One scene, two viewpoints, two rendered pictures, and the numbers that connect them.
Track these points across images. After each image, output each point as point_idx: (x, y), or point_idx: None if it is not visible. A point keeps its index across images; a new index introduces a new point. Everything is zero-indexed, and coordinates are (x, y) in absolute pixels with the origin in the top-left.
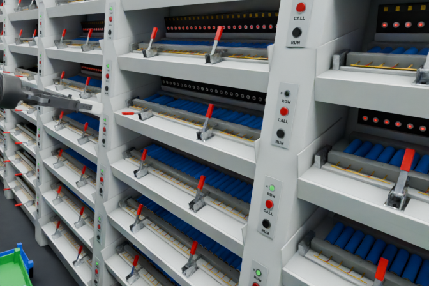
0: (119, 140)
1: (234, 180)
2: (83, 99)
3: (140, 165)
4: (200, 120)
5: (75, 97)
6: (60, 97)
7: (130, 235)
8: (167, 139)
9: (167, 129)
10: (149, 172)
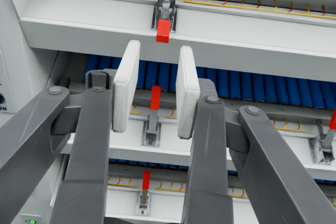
0: (41, 79)
1: (318, 80)
2: (191, 78)
3: (153, 121)
4: (330, 4)
5: (127, 78)
6: (226, 156)
7: (140, 220)
8: (273, 65)
9: (280, 46)
10: (159, 122)
